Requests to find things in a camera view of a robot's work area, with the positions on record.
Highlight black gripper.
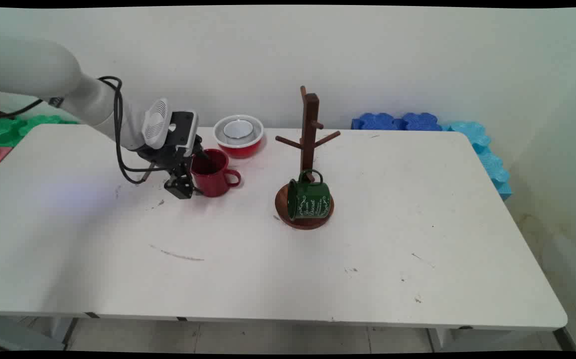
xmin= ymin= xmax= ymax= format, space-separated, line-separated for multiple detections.
xmin=138 ymin=132 xmax=210 ymax=200

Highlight green enamel mug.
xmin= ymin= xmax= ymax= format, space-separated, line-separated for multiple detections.
xmin=287 ymin=170 xmax=332 ymax=221

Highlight red enamel mug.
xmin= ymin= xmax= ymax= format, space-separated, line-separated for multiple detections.
xmin=190 ymin=149 xmax=242 ymax=198

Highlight red bowl white inside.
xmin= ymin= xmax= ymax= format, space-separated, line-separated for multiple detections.
xmin=213 ymin=115 xmax=265 ymax=159

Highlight small steel bowl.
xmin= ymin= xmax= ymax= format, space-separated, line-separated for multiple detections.
xmin=223 ymin=119 xmax=255 ymax=141

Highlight wooden mug tree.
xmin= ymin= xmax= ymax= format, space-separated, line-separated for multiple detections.
xmin=275 ymin=86 xmax=341 ymax=230

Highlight green foam mat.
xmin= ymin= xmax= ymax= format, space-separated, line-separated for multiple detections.
xmin=0 ymin=115 xmax=77 ymax=148

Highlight blue foam mat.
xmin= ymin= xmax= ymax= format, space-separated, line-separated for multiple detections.
xmin=351 ymin=113 xmax=402 ymax=131
xmin=399 ymin=113 xmax=443 ymax=132

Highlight cyan foam mat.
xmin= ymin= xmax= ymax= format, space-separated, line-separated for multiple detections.
xmin=442 ymin=121 xmax=513 ymax=201

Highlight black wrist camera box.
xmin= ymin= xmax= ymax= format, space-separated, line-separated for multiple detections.
xmin=168 ymin=111 xmax=200 ymax=157

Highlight white vented camera mount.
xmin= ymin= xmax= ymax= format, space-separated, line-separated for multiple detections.
xmin=141 ymin=98 xmax=172 ymax=149

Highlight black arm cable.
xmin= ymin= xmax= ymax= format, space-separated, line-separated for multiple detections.
xmin=0 ymin=76 xmax=171 ymax=185

